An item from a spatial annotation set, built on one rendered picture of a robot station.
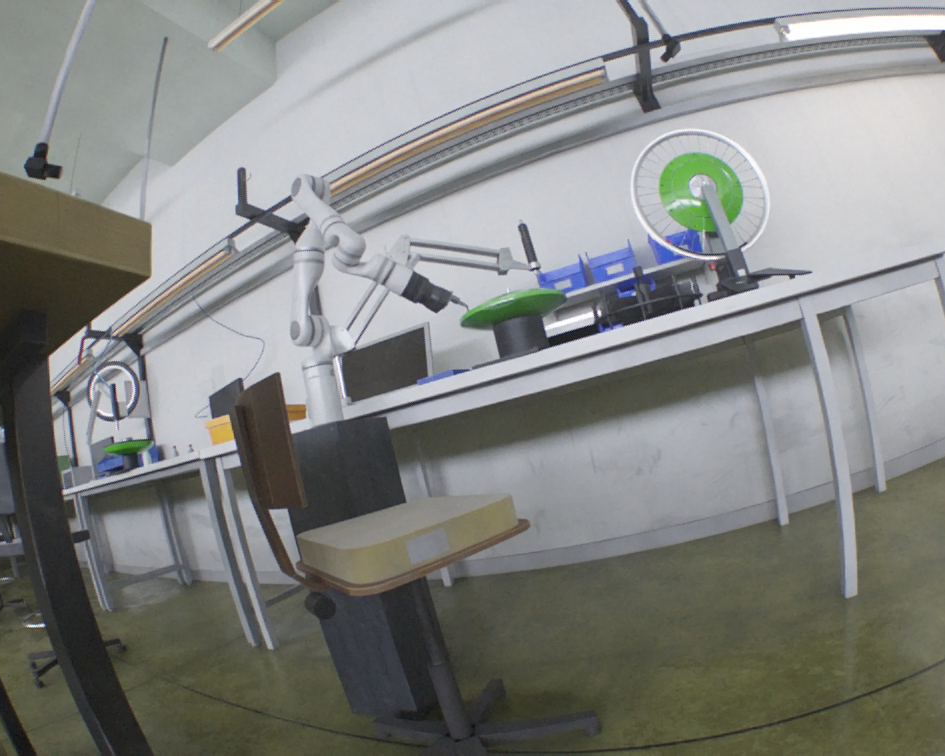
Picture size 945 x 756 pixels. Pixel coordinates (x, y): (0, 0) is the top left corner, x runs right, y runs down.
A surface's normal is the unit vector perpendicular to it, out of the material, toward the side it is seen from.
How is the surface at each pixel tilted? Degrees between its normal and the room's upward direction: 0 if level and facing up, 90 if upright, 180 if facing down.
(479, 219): 90
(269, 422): 90
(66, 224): 90
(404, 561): 90
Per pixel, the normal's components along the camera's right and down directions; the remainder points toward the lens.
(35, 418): 0.93, -0.26
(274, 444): -0.55, 0.04
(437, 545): 0.61, -0.23
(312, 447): -0.37, -0.02
